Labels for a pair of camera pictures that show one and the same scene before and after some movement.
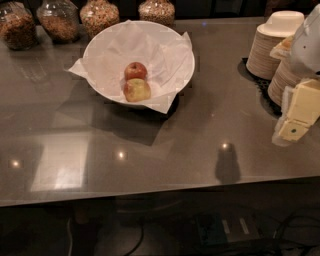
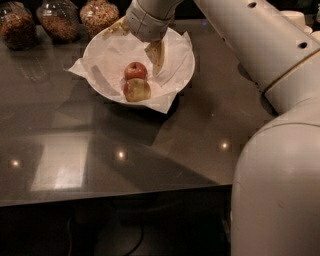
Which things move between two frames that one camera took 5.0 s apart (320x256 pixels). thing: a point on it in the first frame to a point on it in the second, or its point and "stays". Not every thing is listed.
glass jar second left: x=59 y=19 stays
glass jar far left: x=18 y=28 stays
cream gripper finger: x=283 y=49 to x=156 y=53
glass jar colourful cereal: x=96 y=15 stays
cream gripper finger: x=288 y=132 to x=121 y=27
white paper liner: x=167 y=57 stays
